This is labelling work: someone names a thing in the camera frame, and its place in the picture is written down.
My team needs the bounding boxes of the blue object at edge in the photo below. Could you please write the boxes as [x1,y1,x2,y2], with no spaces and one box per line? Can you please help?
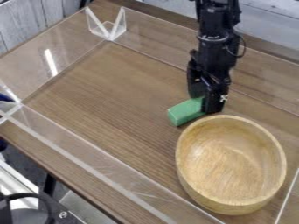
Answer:
[0,93,15,102]

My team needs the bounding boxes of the black cable loop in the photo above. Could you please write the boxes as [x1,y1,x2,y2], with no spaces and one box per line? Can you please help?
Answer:
[0,191,57,224]

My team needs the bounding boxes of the light wooden bowl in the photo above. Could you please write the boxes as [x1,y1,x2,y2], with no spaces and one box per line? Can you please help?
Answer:
[175,115,288,215]

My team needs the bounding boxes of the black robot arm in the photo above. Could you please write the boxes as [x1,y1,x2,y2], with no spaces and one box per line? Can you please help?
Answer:
[187,0,248,114]

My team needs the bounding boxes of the green rectangular block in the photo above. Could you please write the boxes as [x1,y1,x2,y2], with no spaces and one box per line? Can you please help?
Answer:
[167,97,206,126]

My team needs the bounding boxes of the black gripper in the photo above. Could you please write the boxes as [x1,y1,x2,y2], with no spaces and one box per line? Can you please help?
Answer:
[187,36,242,114]

